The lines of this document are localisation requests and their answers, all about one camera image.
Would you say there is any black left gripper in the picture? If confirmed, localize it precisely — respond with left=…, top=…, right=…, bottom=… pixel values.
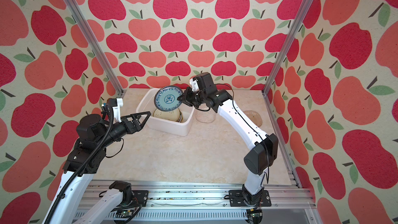
left=97, top=111, right=152, bottom=149

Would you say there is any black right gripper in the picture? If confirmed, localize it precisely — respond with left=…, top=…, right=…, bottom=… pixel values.
left=176, top=85, right=206, bottom=108

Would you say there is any cream plate with plant drawing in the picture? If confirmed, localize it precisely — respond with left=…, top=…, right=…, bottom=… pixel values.
left=153, top=108, right=183, bottom=122

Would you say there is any blue floral green plate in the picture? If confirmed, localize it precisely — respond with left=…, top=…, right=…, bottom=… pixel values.
left=154, top=86, right=183, bottom=112

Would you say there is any clear glass plate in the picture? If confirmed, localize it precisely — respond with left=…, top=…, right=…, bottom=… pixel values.
left=195, top=106, right=216, bottom=123

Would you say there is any beige speckled plate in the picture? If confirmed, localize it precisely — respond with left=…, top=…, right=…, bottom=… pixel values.
left=244, top=111, right=263, bottom=127

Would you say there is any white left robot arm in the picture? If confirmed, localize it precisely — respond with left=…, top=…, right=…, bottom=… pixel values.
left=44, top=111, right=151, bottom=224

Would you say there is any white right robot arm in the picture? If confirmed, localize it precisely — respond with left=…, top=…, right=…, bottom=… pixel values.
left=178, top=73, right=278, bottom=207

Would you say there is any white plastic bin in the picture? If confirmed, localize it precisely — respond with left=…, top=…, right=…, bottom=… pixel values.
left=136, top=88, right=195, bottom=136

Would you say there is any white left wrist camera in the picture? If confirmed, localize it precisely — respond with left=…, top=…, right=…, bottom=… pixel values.
left=107, top=98, right=123, bottom=122

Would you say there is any black corrugated cable conduit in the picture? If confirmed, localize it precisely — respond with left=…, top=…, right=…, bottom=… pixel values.
left=43, top=102, right=115, bottom=224

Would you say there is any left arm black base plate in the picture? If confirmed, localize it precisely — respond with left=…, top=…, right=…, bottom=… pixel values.
left=131, top=190, right=149, bottom=207

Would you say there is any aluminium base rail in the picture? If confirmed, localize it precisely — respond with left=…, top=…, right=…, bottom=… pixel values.
left=71, top=180, right=321, bottom=223

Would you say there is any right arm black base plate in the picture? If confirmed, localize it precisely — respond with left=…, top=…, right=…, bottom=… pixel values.
left=224, top=190, right=272, bottom=207

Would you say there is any left aluminium frame post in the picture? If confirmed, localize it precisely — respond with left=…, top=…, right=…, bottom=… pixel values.
left=63, top=0, right=125, bottom=98

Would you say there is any aluminium frame post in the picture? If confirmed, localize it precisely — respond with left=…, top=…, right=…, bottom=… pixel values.
left=63, top=0, right=125, bottom=98
left=262, top=0, right=313, bottom=98

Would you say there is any right aluminium frame post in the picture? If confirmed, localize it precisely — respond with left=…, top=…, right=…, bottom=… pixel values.
left=262, top=0, right=313, bottom=98

